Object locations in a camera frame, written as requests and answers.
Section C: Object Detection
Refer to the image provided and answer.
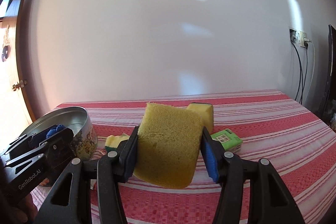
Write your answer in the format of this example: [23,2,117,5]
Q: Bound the yellow green scouring sponge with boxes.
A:
[105,133,129,153]

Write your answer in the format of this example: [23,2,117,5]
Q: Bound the yellow sponge green backing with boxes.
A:
[134,102,203,189]

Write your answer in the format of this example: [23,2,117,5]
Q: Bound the yellow sponge dark backing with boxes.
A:
[187,102,214,132]

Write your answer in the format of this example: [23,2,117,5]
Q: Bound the round metal tin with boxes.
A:
[19,106,99,188]

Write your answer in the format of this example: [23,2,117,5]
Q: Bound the wooden door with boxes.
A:
[1,0,35,124]

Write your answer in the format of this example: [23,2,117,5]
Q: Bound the pink floral snack packet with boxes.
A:
[91,148,106,190]

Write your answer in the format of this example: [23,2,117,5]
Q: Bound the green tissue pack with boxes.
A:
[211,128,243,153]

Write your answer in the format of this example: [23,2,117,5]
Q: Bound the red striped tablecloth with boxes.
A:
[30,89,336,224]

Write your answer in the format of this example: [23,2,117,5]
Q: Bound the door hanging ornament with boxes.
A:
[1,25,10,62]

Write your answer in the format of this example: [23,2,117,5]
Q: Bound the black monitor edge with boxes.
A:
[317,24,335,121]

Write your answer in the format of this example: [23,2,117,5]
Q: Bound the brass door handle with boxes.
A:
[12,80,28,91]

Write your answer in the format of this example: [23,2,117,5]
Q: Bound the wall power outlet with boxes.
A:
[289,28,309,48]

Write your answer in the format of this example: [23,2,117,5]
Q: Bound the black power cable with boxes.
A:
[291,40,309,104]

